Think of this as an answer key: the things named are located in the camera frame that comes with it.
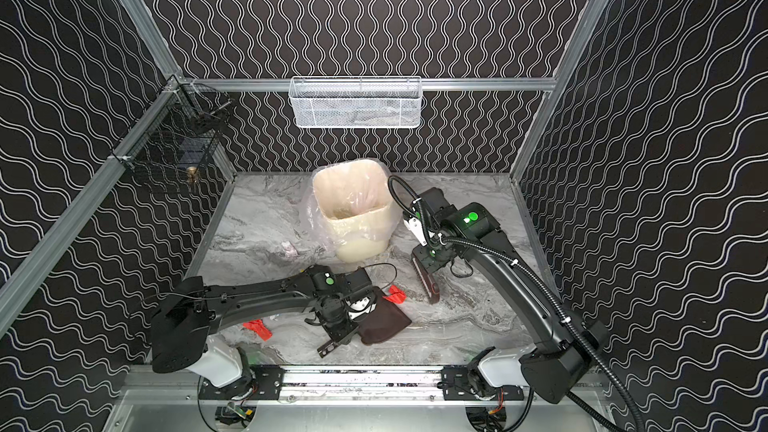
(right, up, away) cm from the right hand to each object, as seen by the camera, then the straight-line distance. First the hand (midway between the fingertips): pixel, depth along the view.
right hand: (431, 255), depth 73 cm
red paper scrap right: (-8, -14, +15) cm, 22 cm away
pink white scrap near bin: (-42, -3, +25) cm, 49 cm away
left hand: (-19, -22, +2) cm, 30 cm away
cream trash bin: (-21, +14, +20) cm, 32 cm away
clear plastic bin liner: (-30, +8, +7) cm, 32 cm away
